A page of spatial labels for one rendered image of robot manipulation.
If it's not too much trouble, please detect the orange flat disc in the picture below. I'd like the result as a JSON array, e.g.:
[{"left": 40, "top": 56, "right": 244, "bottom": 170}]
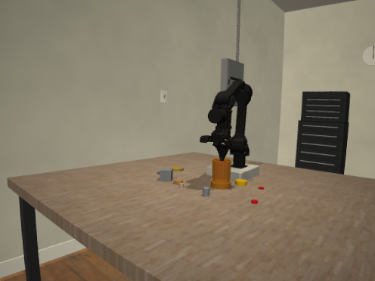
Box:
[{"left": 174, "top": 179, "right": 183, "bottom": 185}]

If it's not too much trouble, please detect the yellow round disc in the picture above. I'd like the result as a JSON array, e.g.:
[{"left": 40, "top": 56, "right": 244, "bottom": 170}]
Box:
[{"left": 170, "top": 166, "right": 184, "bottom": 171}]

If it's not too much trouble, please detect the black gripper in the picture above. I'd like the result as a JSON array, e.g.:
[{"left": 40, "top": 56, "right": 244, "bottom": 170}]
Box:
[{"left": 200, "top": 123, "right": 247, "bottom": 161}]

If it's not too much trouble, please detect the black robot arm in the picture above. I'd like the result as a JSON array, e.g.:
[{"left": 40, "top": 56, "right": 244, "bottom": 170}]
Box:
[{"left": 208, "top": 81, "right": 253, "bottom": 168}]

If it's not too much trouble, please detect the grey cylinder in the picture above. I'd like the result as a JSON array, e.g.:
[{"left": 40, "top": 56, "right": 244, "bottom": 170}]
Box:
[{"left": 203, "top": 187, "right": 209, "bottom": 196}]

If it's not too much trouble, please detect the short yellow cylinder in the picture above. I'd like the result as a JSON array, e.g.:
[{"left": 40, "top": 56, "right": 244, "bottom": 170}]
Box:
[{"left": 235, "top": 179, "right": 247, "bottom": 187}]

